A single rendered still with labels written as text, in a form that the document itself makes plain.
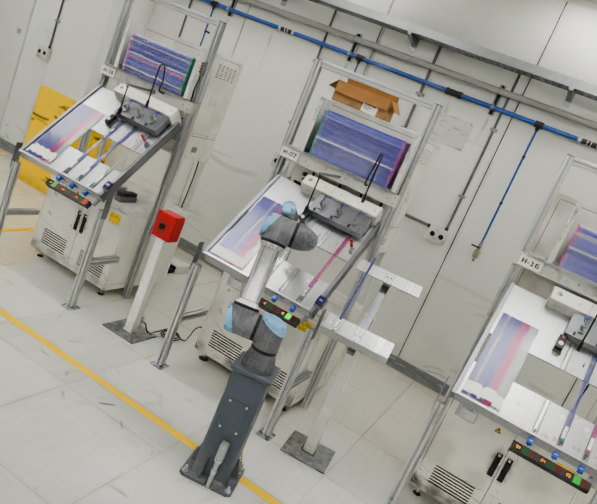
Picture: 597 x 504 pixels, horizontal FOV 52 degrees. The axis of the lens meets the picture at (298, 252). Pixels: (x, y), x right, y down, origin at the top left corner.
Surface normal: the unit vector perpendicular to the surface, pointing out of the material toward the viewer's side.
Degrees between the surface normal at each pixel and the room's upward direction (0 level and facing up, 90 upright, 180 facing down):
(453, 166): 90
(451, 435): 90
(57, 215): 90
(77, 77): 90
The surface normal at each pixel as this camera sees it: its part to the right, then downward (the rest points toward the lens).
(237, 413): -0.19, 0.16
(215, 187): -0.40, 0.06
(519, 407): -0.02, -0.60
